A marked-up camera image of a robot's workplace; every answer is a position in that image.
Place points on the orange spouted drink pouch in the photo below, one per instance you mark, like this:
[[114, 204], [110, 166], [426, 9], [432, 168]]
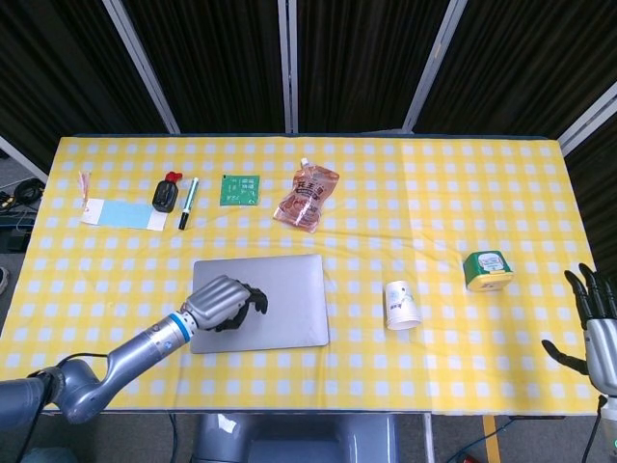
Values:
[[306, 202]]

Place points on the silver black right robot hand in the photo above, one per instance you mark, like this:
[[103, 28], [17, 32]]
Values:
[[600, 347]]

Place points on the grey robot torso base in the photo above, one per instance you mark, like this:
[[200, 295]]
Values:
[[289, 439]]

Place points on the green sachet packet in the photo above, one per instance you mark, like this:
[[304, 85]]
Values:
[[240, 190]]

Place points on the white printed paper cup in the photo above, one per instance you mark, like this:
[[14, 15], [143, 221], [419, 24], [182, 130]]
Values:
[[402, 308]]

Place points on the pink tassel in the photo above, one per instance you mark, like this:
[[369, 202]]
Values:
[[86, 185]]

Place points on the black white marker pen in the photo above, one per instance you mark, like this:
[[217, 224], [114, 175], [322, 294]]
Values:
[[189, 202]]

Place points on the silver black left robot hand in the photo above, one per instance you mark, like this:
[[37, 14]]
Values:
[[219, 299]]

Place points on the black bottle with red cap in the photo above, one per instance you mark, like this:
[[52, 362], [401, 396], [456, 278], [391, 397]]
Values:
[[165, 195]]

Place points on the white table leg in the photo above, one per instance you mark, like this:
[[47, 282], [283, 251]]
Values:
[[428, 439]]

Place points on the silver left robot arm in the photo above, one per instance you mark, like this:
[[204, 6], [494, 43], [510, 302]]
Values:
[[144, 345]]

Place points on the dark folding screen panel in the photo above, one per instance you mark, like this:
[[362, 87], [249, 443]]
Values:
[[520, 62], [602, 193], [217, 62], [62, 72], [356, 62]]

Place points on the grey laptop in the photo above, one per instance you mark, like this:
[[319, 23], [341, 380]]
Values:
[[294, 299]]

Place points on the blue white paper card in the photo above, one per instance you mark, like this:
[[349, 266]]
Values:
[[125, 212]]

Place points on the yellow white checkered tablecloth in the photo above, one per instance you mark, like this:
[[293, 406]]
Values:
[[434, 217]]

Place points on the green yellow box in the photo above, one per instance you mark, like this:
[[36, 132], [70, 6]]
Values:
[[487, 270]]

